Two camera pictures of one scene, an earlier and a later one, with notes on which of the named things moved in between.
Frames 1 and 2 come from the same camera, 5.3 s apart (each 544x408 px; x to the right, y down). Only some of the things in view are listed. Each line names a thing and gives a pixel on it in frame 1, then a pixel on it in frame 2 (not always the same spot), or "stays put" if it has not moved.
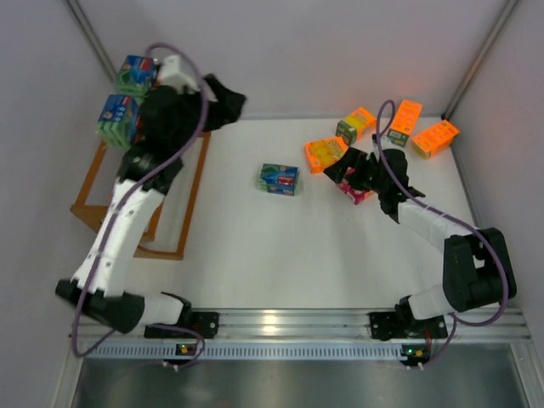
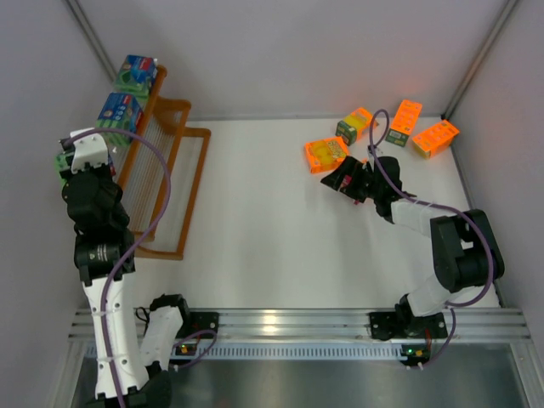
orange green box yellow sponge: [355, 126] stays put
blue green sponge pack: [279, 178] -> [60, 161]
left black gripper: [217, 110] -> [65, 161]
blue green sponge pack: [118, 120] stays put
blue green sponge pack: [136, 76] stays put
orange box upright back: [405, 121] stays put
